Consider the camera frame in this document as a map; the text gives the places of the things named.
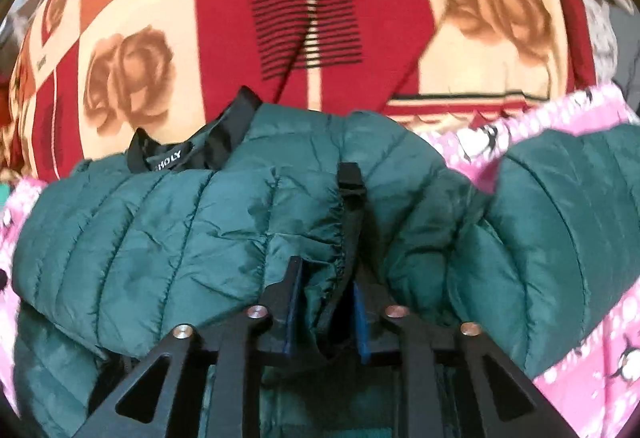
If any dark green puffer jacket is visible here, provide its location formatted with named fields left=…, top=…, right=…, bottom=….
left=10, top=86, right=640, bottom=438

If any pink penguin print blanket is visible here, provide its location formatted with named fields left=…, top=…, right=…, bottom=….
left=0, top=83, right=640, bottom=438

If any rose print checked blanket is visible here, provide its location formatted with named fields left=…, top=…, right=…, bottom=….
left=0, top=0, right=623, bottom=184

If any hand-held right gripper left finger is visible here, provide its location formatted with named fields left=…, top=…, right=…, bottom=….
left=70, top=256, right=305, bottom=438

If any grey cloth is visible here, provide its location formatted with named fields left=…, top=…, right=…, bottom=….
left=560, top=0, right=640, bottom=94

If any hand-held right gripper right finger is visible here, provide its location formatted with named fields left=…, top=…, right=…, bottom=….
left=351, top=282, right=582, bottom=438

